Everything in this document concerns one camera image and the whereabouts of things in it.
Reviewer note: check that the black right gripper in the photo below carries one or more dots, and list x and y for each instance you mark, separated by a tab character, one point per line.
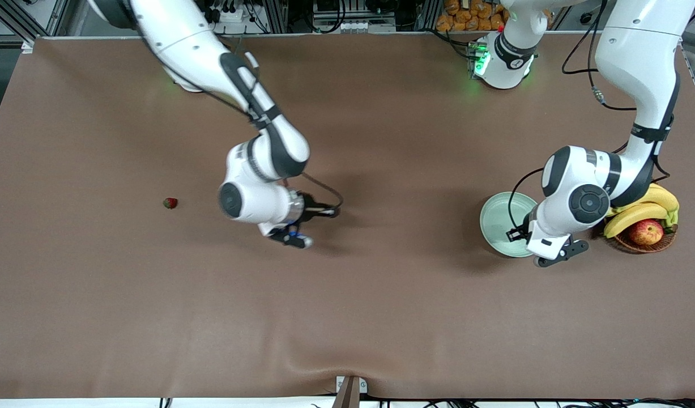
310	207

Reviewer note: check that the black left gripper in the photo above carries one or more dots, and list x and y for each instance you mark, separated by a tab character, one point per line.
521	231

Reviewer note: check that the red strawberry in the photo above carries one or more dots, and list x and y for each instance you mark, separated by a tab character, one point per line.
170	203

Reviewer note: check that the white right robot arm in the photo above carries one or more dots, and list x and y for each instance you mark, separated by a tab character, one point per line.
183	39

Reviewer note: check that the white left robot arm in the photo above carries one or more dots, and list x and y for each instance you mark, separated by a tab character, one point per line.
636	56

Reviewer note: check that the pale green plate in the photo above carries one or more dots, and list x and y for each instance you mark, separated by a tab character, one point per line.
497	221

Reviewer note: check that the brown table cloth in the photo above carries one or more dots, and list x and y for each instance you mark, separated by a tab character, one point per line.
347	311

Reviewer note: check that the large yellow banana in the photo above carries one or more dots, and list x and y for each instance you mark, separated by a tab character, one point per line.
664	198
633	219

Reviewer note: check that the brown wicker basket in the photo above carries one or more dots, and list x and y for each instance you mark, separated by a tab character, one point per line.
642	248

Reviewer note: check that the red apple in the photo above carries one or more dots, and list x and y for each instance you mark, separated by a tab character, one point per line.
646	232

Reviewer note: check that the metal table clamp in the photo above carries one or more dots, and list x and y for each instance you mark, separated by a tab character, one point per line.
347	394

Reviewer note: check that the white power strip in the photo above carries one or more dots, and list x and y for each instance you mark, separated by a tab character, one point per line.
228	16

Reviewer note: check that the pile of orange breads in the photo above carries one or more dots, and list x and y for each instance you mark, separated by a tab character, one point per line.
466	17

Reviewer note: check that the aluminium frame profile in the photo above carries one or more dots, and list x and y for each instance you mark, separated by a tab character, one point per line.
276	17

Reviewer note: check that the metal table corner bracket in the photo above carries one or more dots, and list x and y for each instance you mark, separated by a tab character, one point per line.
28	46

